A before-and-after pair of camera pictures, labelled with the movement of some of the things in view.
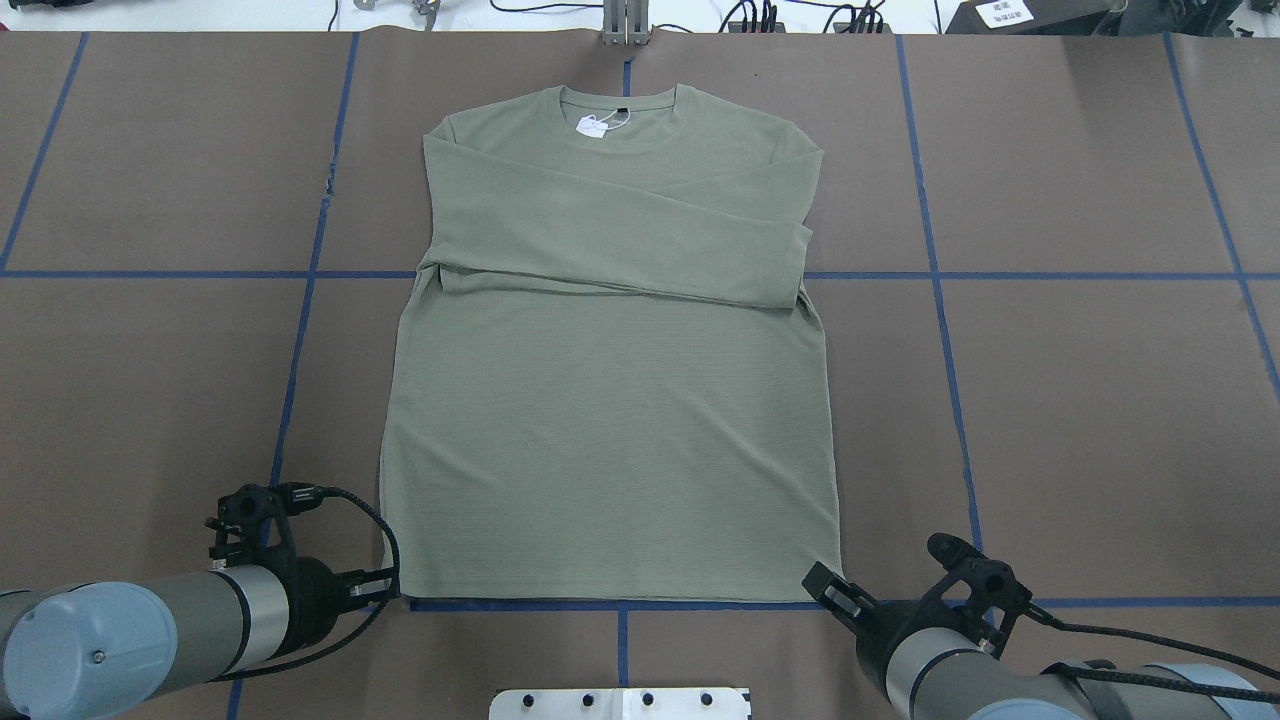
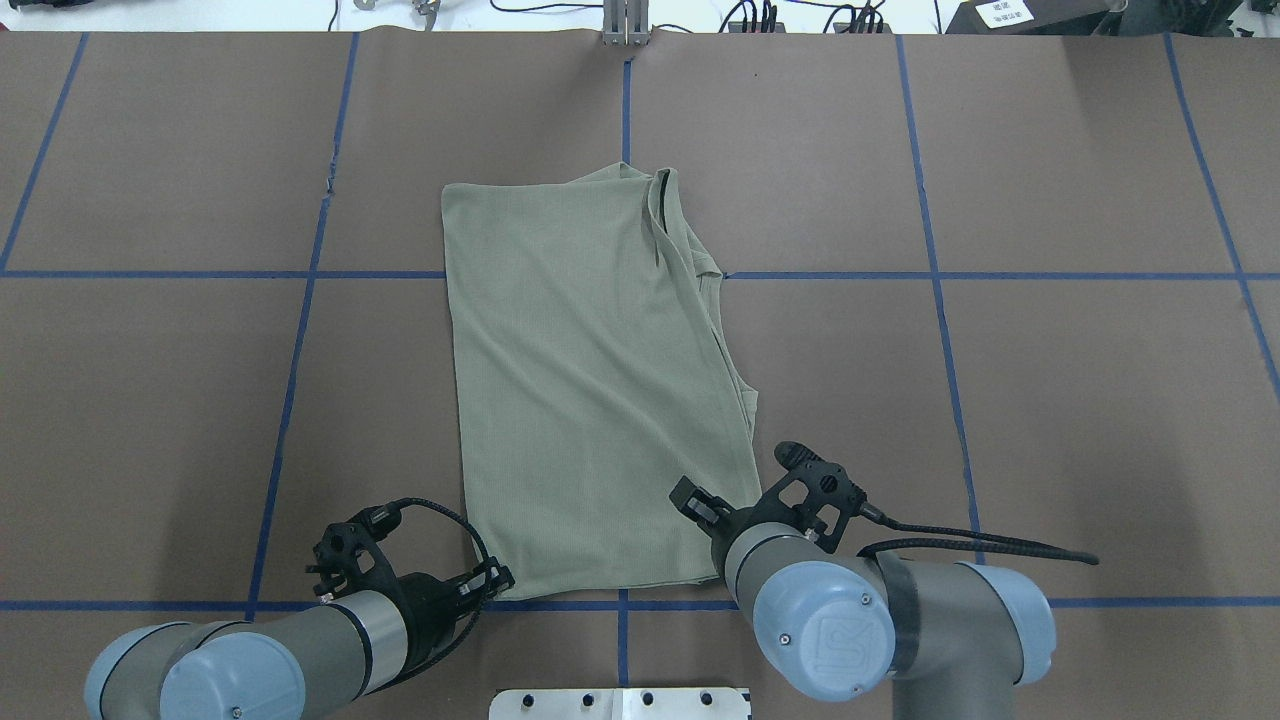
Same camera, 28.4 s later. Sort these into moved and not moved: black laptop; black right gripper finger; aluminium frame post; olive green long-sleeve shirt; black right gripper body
Moved: black right gripper finger; black right gripper body; olive green long-sleeve shirt
Not moved: black laptop; aluminium frame post
